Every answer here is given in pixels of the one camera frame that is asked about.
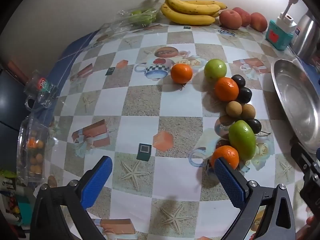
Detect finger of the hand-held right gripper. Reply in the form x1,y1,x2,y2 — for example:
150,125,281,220
290,142,320,178

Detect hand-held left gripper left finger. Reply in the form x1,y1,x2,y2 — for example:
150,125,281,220
30,156,113,240

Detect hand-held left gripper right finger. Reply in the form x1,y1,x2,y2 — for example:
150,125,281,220
214,157,297,240

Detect orange mandarin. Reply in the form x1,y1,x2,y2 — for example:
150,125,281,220
170,63,193,84
210,145,240,170
214,77,239,102

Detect oblong green fruit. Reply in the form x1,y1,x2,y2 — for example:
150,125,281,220
228,120,257,161

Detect dark purple plum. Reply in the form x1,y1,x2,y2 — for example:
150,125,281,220
231,75,246,88
237,87,252,104
248,119,262,134

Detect stainless steel bowl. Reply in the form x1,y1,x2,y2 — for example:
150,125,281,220
271,58,320,154

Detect brown longan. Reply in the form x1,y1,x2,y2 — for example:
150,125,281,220
240,104,256,120
226,101,243,118

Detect round green fruit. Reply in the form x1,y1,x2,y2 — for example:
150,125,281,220
204,59,227,82

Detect pile of kumquats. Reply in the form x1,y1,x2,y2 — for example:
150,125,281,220
27,130,44,175

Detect clear plastic box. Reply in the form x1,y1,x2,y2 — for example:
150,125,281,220
16,116,50,183

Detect colourful packets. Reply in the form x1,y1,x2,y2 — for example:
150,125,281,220
0,170,33,230

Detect glass mug with label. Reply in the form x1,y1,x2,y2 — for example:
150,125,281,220
24,70,60,112

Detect stainless steel kettle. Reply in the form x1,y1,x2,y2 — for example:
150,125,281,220
291,11,320,60

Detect teal box with red patch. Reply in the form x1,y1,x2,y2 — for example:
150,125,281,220
265,19,297,50

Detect white plug adapter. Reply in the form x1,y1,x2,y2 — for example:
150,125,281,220
276,12,297,34

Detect right red peach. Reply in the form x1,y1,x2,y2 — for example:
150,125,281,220
250,12,268,32

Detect red peach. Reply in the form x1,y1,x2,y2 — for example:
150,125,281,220
250,12,268,32
232,7,251,27

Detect middle red peach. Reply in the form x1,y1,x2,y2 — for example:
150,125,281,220
232,7,251,27

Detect red apple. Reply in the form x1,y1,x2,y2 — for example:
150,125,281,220
219,9,242,29

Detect clear plastic fruit container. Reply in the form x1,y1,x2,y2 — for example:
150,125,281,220
104,0,162,33

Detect yellow banana bunch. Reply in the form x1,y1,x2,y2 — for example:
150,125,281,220
160,0,227,25

